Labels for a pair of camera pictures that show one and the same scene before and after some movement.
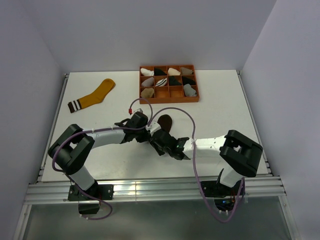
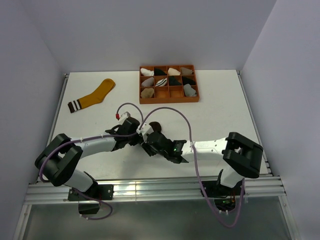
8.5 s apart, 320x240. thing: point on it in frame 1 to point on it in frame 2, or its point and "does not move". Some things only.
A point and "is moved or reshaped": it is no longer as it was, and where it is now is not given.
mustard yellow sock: [102, 91] does not move
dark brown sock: [165, 121] is moved or reshaped
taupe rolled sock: [185, 71] does not move
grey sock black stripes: [188, 91] does not move
